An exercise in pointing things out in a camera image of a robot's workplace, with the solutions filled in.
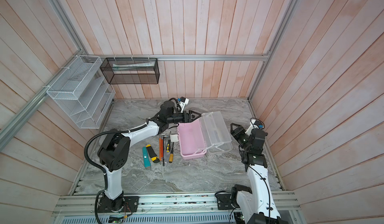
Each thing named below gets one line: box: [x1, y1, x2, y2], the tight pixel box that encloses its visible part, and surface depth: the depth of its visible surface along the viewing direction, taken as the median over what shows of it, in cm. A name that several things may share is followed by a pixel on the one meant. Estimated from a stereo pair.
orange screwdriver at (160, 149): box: [159, 135, 162, 162], surface depth 94 cm
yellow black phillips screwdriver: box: [166, 139, 171, 153], surface depth 94 cm
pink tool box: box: [170, 111, 233, 160], surface depth 92 cm
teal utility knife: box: [142, 146, 151, 169], surface depth 90 cm
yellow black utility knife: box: [146, 144, 160, 163], surface depth 92 cm
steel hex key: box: [162, 135, 170, 166], surface depth 94 cm
